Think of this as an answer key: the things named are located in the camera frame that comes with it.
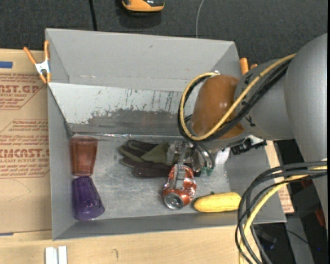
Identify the crushed orange soda can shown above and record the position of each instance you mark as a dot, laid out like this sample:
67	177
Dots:
178	197

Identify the dark brown and olive glove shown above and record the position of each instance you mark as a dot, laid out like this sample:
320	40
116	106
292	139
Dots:
143	158

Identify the grey metal bin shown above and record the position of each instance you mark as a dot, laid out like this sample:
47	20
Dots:
132	197

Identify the brown cardboard board red print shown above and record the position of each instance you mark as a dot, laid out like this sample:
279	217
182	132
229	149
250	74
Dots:
22	136

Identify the brown translucent plastic cup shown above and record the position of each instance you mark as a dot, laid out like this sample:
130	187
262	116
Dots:
83	155

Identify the black cylinder on white bracket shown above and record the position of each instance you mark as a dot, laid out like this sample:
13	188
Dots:
244	146

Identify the yellow toy corn cob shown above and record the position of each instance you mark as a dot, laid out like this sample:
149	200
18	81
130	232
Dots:
217	202

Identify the purple translucent plastic cup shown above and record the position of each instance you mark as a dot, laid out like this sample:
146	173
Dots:
85	199

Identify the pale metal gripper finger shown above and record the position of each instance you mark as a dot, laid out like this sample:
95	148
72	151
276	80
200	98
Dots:
182	175
175	176

